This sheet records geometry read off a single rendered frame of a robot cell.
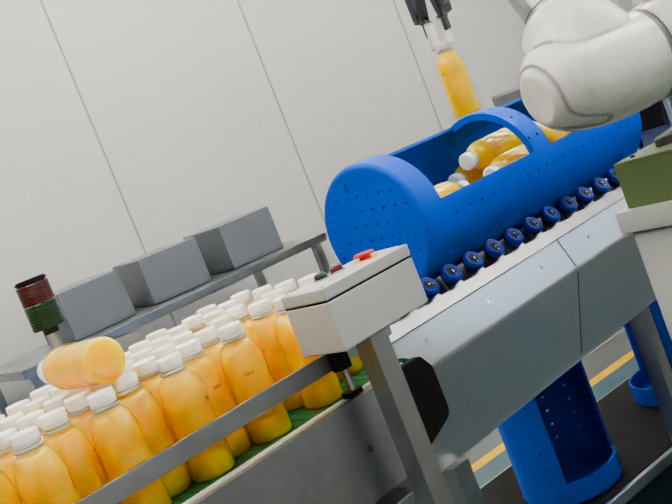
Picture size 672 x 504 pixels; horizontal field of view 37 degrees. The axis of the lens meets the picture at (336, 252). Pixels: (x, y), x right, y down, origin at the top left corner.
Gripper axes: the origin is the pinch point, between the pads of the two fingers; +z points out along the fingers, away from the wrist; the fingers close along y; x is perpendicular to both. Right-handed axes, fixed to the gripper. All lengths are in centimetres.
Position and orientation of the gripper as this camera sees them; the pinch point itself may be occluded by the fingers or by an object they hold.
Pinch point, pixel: (439, 34)
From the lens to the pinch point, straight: 250.2
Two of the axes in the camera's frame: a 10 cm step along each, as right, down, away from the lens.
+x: -6.9, 3.4, -6.4
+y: -6.3, 1.5, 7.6
